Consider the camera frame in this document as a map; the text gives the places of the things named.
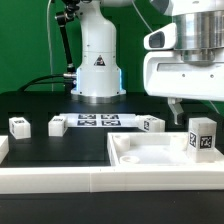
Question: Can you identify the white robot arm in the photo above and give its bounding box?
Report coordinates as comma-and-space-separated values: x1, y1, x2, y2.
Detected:
71, 0, 224, 117

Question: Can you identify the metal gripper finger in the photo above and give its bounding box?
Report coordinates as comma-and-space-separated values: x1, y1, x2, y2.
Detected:
168, 98, 184, 125

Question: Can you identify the black cable bundle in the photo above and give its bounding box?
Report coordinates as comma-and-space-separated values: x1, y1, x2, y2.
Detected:
17, 73, 77, 93

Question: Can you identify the white U-shaped obstacle wall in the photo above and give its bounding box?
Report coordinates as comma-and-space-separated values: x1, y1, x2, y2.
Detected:
0, 133, 224, 195

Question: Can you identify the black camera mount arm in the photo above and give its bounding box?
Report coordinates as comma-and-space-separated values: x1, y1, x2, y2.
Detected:
55, 0, 80, 92

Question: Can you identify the white marker base plate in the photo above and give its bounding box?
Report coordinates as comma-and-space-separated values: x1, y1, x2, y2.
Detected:
61, 113, 136, 127

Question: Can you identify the white square table top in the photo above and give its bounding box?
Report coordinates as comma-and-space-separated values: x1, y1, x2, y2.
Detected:
107, 132, 224, 166

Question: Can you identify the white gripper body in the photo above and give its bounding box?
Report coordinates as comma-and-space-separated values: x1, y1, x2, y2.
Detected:
143, 23, 224, 101

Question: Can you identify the thin white cable left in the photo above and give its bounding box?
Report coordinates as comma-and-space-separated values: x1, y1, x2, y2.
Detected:
46, 0, 56, 92

